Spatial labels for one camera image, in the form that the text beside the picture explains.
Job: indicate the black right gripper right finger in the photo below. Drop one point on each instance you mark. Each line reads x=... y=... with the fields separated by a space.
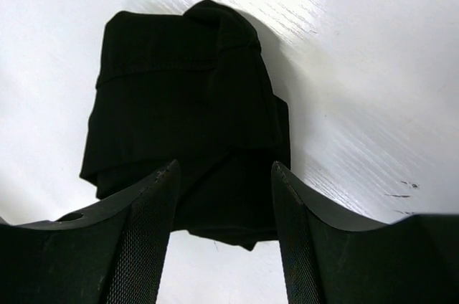
x=331 y=254

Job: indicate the black skirt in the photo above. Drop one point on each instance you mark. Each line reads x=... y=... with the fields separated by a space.
x=191 y=88

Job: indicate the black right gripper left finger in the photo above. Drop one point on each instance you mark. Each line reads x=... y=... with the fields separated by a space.
x=112 y=251

